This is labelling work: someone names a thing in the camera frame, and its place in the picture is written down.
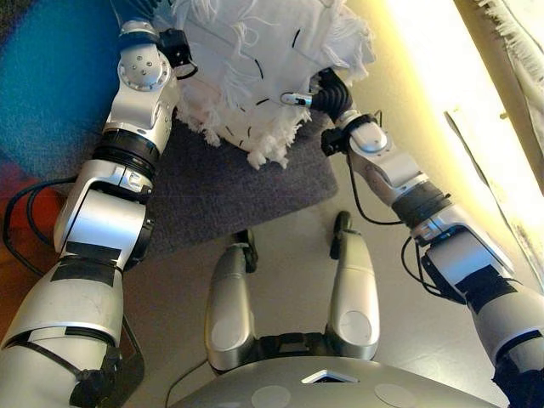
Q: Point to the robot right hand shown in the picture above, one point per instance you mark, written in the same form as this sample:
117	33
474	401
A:
333	98

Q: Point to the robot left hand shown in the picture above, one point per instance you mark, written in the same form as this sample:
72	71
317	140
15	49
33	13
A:
144	8

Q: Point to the white fringed cushion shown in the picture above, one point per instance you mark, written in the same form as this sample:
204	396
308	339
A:
263	64

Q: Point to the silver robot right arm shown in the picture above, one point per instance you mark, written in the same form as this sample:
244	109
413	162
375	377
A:
459	255

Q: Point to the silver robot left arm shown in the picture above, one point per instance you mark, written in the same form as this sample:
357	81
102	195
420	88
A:
98	234

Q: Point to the grey fabric armchair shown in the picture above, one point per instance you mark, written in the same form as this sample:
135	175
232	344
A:
234	195

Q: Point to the silver robot right leg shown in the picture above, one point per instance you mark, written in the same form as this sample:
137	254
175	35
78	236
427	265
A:
355	297

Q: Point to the silver robot leg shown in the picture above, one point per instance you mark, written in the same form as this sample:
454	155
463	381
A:
355	297
227	306

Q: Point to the silver robot left leg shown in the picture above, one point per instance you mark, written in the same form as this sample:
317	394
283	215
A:
227	306

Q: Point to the grey robot torso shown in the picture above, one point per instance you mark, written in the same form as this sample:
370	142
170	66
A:
323	387

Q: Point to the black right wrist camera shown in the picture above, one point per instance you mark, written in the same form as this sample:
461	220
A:
333	141

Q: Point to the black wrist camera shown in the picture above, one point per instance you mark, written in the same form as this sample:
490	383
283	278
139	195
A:
333	141
176	47

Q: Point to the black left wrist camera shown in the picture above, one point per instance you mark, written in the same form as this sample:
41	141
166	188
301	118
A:
176	47

